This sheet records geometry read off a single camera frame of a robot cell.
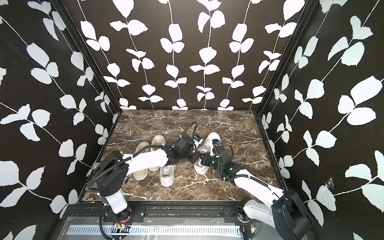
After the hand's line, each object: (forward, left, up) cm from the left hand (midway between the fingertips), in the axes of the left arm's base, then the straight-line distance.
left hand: (199, 150), depth 86 cm
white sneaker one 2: (-13, +18, -2) cm, 23 cm away
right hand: (-4, +1, +3) cm, 5 cm away
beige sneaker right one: (+13, +27, -6) cm, 31 cm away
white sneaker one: (-1, -3, +3) cm, 4 cm away
